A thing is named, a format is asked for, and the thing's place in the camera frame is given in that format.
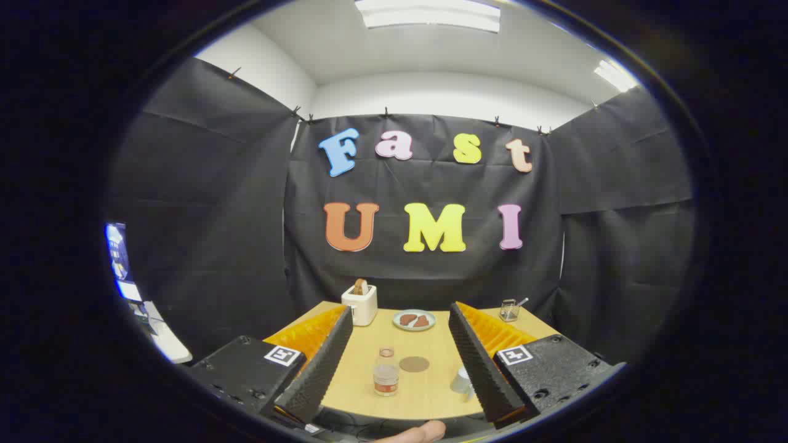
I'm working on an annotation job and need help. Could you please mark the wooden table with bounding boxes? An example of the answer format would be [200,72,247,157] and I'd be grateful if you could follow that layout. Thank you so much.
[265,300,560,421]

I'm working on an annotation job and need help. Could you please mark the white desk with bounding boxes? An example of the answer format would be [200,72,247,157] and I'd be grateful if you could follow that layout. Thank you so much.
[128,300,193,365]

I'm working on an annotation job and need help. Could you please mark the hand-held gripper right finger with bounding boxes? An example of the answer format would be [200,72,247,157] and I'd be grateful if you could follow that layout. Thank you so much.
[448,300,627,431]

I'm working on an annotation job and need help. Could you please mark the large ceiling light panel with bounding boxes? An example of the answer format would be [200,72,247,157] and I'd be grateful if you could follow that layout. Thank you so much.
[355,0,501,33]

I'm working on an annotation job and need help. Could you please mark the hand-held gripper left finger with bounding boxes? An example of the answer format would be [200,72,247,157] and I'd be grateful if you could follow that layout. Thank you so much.
[185,305,355,431]

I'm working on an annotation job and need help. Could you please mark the computer monitor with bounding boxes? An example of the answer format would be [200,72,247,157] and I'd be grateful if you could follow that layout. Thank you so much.
[105,221,143,302]

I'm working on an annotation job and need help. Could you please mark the pale green plate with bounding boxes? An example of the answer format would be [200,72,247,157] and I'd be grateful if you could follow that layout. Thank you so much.
[393,309,436,332]

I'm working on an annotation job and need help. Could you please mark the white cup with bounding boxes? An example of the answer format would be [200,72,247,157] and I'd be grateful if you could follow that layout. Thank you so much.
[451,366,475,401]

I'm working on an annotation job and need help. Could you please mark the small ceiling light panel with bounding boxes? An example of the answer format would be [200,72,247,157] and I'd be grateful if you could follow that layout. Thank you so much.
[593,60,638,93]

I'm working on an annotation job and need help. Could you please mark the white toaster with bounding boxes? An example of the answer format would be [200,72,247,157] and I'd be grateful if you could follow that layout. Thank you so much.
[341,284,378,327]

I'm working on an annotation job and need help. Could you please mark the clear plastic juice bottle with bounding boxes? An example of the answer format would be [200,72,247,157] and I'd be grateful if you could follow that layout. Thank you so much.
[372,346,400,397]

